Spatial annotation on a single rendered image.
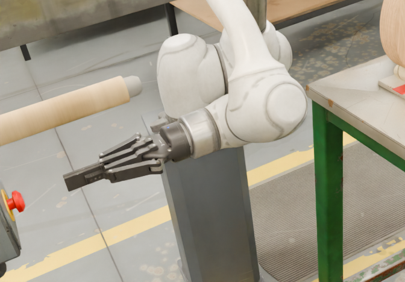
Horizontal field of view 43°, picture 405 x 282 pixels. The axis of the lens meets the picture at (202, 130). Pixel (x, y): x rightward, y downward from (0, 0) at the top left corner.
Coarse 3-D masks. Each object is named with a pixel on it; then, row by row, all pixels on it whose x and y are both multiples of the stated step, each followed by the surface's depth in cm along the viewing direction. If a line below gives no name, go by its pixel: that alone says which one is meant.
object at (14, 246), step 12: (0, 180) 94; (0, 192) 87; (0, 204) 81; (0, 216) 82; (12, 216) 89; (0, 228) 82; (12, 228) 84; (0, 240) 83; (12, 240) 84; (0, 252) 84; (12, 252) 85; (0, 264) 86; (0, 276) 90
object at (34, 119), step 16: (112, 80) 58; (64, 96) 57; (80, 96) 57; (96, 96) 57; (112, 96) 58; (128, 96) 59; (16, 112) 55; (32, 112) 55; (48, 112) 56; (64, 112) 56; (80, 112) 57; (96, 112) 58; (0, 128) 54; (16, 128) 55; (32, 128) 55; (48, 128) 57; (0, 144) 55
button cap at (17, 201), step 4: (12, 192) 90; (16, 192) 90; (12, 196) 89; (16, 196) 89; (20, 196) 90; (8, 200) 90; (12, 200) 90; (16, 200) 89; (20, 200) 89; (8, 204) 89; (12, 204) 89; (16, 204) 89; (20, 204) 89; (24, 204) 90; (12, 208) 90; (16, 208) 90; (20, 208) 89; (24, 208) 91; (20, 212) 90
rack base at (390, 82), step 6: (384, 78) 115; (390, 78) 114; (396, 78) 114; (378, 84) 115; (384, 84) 113; (390, 84) 112; (396, 84) 112; (402, 84) 111; (390, 90) 112; (402, 96) 109
